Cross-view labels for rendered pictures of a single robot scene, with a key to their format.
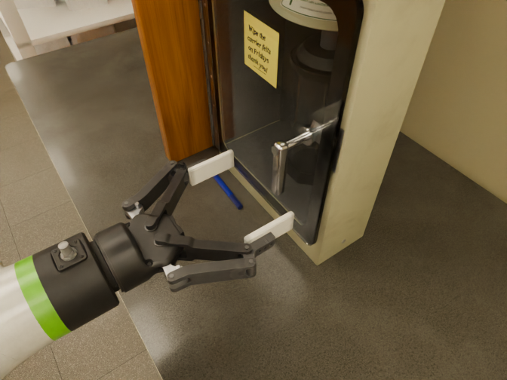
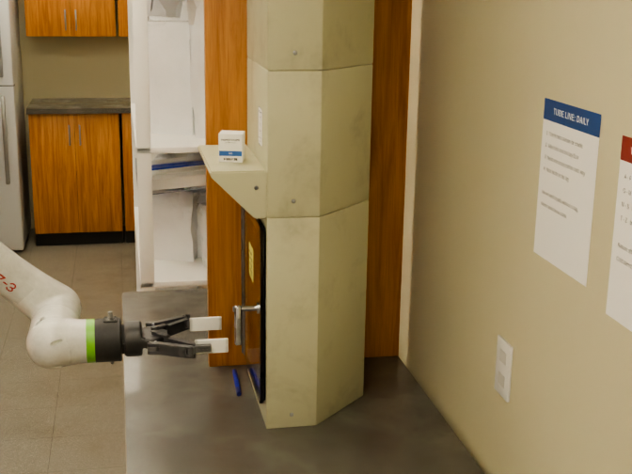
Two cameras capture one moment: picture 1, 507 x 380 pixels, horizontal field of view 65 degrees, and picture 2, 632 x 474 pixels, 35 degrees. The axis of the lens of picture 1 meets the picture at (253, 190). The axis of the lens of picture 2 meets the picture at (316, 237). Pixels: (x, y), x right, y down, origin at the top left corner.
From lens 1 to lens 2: 1.77 m
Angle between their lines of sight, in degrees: 38
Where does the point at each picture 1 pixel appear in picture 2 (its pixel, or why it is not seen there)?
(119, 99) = not seen: hidden behind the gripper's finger
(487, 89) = (453, 338)
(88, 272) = (115, 326)
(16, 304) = (81, 326)
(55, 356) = not seen: outside the picture
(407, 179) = (388, 410)
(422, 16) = (303, 244)
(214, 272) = (170, 346)
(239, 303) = (197, 430)
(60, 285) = (101, 326)
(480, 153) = (457, 399)
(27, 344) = (77, 346)
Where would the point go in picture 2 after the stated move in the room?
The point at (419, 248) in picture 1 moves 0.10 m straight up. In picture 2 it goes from (352, 438) to (354, 395)
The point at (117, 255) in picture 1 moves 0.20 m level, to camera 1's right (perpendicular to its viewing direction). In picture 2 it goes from (130, 327) to (213, 342)
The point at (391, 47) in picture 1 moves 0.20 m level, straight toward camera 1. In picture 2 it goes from (285, 255) to (212, 275)
